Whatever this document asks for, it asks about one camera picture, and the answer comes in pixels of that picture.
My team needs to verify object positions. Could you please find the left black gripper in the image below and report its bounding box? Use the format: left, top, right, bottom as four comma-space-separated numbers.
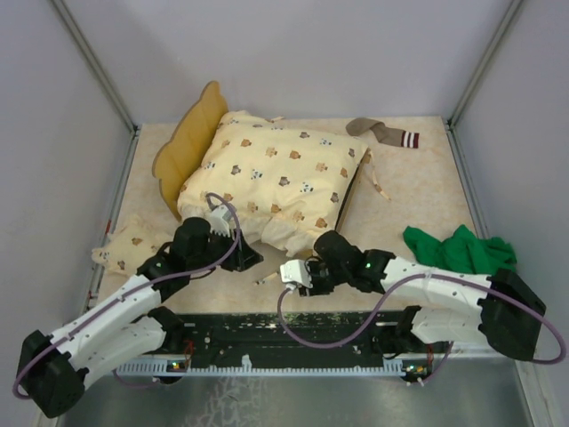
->
188, 225, 264, 272

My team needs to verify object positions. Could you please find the cream animal print cushion cover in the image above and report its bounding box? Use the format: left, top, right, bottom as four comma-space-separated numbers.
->
177, 111, 371, 257

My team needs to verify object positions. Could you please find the wooden pet bed frame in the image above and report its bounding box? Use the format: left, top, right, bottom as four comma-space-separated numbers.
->
151, 79, 374, 235

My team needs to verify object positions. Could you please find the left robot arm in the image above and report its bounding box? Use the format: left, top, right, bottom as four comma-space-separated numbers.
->
12, 217, 263, 418

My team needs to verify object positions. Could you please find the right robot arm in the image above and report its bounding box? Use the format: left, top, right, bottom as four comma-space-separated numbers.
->
300, 231, 546, 361

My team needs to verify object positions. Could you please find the small cream animal pillow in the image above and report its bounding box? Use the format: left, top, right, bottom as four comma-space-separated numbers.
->
91, 214, 172, 277

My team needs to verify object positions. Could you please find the green cloth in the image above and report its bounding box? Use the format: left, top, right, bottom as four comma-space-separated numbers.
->
403, 224, 517, 275

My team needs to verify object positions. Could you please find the brown striped sock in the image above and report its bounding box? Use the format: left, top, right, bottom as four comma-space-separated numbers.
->
346, 117, 420, 149

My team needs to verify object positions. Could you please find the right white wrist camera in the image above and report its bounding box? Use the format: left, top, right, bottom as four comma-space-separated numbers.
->
279, 260, 313, 291

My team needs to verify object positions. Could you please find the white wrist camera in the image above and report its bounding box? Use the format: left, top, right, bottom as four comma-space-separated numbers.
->
205, 205, 233, 238
279, 260, 313, 291

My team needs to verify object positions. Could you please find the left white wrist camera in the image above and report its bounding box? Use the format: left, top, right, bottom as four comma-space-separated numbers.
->
205, 205, 233, 238

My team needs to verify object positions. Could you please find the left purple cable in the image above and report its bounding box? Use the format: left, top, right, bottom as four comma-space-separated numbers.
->
12, 191, 244, 399

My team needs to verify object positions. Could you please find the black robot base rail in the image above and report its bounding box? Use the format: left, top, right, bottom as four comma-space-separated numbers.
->
117, 311, 500, 383

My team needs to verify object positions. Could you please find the right aluminium frame post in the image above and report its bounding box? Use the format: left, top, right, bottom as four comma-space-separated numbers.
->
446, 0, 528, 130

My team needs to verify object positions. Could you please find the aluminium frame post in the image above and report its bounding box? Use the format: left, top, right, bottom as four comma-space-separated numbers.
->
48, 0, 140, 134
446, 0, 528, 130

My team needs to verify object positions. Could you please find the left aluminium frame post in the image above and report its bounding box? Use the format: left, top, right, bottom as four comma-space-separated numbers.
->
48, 0, 140, 134

